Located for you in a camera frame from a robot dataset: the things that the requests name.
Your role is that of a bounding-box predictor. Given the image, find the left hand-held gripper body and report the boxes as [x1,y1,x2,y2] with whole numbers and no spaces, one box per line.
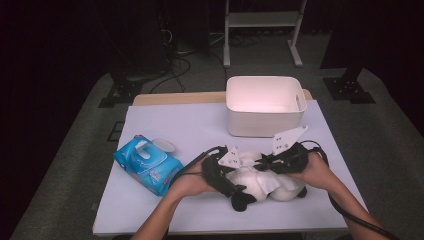
[201,145,243,198]

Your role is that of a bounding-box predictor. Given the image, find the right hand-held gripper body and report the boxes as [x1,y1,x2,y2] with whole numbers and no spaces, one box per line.
[265,125,312,176]

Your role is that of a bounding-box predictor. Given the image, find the panda plush toy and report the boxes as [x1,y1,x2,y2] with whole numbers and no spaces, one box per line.
[225,151,308,213]

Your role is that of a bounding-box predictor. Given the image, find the white wet wipe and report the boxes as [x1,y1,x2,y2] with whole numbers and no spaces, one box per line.
[255,172,292,197]

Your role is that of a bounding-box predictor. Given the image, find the blue wet wipes pack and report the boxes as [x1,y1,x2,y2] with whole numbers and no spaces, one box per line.
[113,134,185,197]

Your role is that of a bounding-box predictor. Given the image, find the person's right hand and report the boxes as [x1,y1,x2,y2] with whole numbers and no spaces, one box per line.
[289,151,335,192]

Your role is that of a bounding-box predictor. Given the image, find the person's left hand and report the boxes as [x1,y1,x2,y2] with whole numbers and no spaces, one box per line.
[167,158,218,200]

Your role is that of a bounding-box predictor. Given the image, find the white plastic storage bin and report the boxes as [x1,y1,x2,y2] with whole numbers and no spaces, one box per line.
[225,75,308,138]

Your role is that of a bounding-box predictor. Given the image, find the black stand base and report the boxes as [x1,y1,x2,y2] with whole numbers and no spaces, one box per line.
[97,71,145,109]
[322,68,377,105]

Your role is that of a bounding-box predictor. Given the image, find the black floor cables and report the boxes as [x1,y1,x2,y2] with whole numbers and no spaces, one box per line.
[149,29,264,95]

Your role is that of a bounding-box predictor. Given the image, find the white metal stand frame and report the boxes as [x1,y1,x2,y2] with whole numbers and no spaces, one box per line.
[222,0,308,69]

